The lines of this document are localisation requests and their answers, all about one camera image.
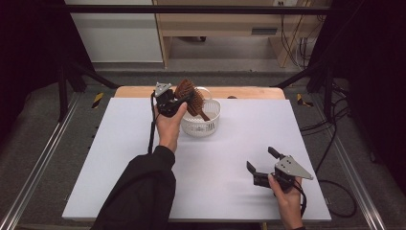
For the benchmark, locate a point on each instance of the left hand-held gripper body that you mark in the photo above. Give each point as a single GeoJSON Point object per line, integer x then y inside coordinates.
{"type": "Point", "coordinates": [165, 100]}

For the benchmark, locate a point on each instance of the yellow black floor tape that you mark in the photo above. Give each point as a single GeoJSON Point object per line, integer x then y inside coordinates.
{"type": "Point", "coordinates": [97, 100]}
{"type": "Point", "coordinates": [300, 99]}

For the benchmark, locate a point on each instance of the brown wooden hairbrush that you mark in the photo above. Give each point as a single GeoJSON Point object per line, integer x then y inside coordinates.
{"type": "Point", "coordinates": [191, 96]}

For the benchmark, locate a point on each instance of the person's right hand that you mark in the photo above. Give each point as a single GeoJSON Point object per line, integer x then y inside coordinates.
{"type": "Point", "coordinates": [288, 207]}

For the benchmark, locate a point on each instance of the white plastic basket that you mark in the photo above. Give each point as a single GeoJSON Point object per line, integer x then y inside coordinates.
{"type": "Point", "coordinates": [204, 126]}

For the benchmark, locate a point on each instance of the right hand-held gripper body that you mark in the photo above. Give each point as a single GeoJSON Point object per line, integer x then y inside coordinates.
{"type": "Point", "coordinates": [287, 174]}

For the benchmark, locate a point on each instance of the black curtain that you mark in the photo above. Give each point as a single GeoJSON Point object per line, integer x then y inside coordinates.
{"type": "Point", "coordinates": [28, 48]}
{"type": "Point", "coordinates": [376, 64]}

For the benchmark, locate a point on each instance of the black horizontal frame bar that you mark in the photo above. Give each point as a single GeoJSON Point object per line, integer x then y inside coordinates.
{"type": "Point", "coordinates": [191, 9]}

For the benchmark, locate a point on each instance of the white cabinet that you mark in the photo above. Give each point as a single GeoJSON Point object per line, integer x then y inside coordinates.
{"type": "Point", "coordinates": [118, 35]}

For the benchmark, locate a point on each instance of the person's left hand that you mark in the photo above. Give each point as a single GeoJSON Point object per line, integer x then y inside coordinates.
{"type": "Point", "coordinates": [168, 127]}

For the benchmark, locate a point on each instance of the aluminium floor rail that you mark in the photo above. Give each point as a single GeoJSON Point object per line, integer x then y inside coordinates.
{"type": "Point", "coordinates": [41, 159]}
{"type": "Point", "coordinates": [354, 179]}

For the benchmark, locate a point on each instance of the black metal frame strut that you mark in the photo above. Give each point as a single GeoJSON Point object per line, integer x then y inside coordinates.
{"type": "Point", "coordinates": [62, 92]}
{"type": "Point", "coordinates": [328, 92]}

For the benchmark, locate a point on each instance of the light wooden desk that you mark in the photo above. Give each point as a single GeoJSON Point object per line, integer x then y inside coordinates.
{"type": "Point", "coordinates": [217, 25]}

